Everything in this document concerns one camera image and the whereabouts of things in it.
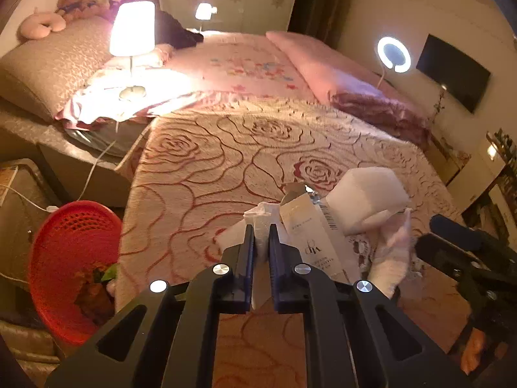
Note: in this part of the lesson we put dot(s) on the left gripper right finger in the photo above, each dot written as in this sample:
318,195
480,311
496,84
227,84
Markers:
354,335

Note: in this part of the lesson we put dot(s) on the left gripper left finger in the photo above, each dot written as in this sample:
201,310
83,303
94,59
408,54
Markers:
165,338

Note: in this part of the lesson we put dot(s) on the brown wrapper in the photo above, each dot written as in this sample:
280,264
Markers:
95,299

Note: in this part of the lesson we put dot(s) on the green snack wrapper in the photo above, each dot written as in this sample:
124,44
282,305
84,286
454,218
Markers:
109,274

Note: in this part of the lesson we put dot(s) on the white cardboard box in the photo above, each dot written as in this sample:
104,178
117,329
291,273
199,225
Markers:
313,231

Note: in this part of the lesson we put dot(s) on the white foam block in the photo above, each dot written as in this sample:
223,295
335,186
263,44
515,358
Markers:
365,198

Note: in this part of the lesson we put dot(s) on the silver pill blister pack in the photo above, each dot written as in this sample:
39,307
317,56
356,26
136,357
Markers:
363,252

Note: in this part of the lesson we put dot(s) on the red plastic mesh basket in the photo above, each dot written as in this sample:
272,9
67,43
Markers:
71,242

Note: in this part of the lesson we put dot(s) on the brown bedside cabinet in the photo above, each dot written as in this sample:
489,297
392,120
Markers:
22,214

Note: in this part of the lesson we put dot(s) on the small book on cabinet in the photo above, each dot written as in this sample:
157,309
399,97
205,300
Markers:
7,176

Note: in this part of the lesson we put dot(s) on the folded pink quilt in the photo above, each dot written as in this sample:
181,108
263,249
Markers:
342,83

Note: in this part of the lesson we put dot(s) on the pink floral bed sheet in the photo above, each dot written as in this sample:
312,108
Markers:
225,67

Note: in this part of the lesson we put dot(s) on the brown patterned headboard cushion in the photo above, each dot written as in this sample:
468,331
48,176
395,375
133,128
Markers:
41,76

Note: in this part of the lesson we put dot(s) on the white shade table lamp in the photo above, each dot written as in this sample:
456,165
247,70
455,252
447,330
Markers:
133,36

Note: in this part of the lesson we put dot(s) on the small distant lamp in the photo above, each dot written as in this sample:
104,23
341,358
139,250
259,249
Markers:
204,13

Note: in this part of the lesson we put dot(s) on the pink neck pillow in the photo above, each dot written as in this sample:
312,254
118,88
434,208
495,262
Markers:
41,24

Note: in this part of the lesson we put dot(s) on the brown plush toys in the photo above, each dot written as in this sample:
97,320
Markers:
72,10

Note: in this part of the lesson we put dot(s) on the wall mounted black television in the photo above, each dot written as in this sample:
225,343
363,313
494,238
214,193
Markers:
463,77

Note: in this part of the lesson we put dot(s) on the white ring light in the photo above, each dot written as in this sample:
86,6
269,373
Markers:
394,56

